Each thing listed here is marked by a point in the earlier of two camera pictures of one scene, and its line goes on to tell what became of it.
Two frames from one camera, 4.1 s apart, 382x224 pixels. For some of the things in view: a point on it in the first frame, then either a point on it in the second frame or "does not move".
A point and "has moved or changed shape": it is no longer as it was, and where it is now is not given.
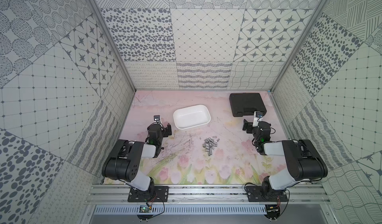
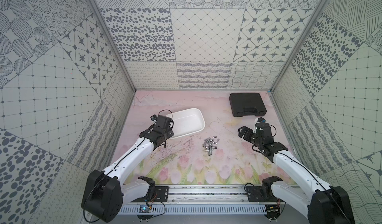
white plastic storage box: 190,116 has moved or changed shape
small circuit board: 143,208 does not move
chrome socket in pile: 209,144 does not move
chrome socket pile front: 209,148 does not move
